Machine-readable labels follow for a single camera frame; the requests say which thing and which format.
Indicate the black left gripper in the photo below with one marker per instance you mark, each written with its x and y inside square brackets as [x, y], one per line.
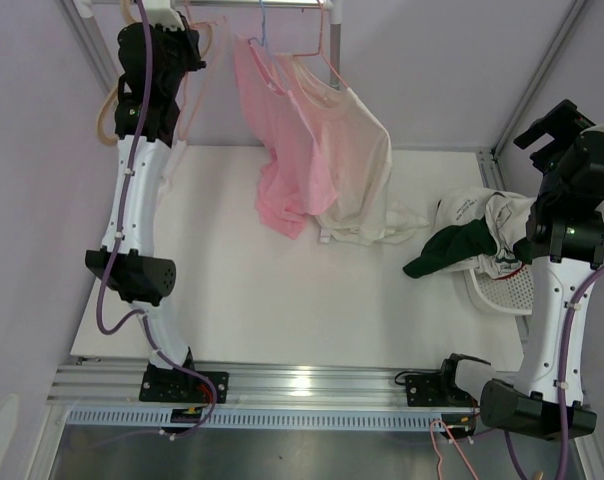
[189, 39]

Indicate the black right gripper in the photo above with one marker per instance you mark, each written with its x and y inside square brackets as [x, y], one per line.
[565, 124]

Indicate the blue hanger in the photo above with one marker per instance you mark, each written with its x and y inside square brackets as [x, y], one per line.
[267, 45]

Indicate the pink hanger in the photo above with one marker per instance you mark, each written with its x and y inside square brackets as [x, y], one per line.
[215, 34]
[329, 52]

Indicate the beige wooden hanger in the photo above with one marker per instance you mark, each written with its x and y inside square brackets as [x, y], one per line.
[106, 139]

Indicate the green and white t shirt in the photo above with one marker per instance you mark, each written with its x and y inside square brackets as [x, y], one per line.
[477, 229]

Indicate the red t shirt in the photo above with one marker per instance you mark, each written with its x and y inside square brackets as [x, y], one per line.
[517, 272]

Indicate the pink t shirt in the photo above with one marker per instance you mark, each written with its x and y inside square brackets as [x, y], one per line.
[296, 183]

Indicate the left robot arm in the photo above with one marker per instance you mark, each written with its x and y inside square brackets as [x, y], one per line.
[155, 60]

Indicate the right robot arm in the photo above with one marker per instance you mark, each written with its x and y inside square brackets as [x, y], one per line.
[566, 230]

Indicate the metal clothes rack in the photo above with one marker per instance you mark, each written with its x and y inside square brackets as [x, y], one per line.
[300, 5]

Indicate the white perforated basket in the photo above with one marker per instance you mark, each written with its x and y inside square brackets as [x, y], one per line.
[502, 295]

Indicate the aluminium frame post left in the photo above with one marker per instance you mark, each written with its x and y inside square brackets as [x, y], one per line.
[80, 17]

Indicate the aluminium frame post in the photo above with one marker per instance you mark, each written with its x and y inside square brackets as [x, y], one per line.
[543, 67]
[80, 17]

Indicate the aluminium frame post right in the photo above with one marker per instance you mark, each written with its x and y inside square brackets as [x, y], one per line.
[543, 67]

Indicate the aluminium mounting rail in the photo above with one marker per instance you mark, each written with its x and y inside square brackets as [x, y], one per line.
[118, 393]

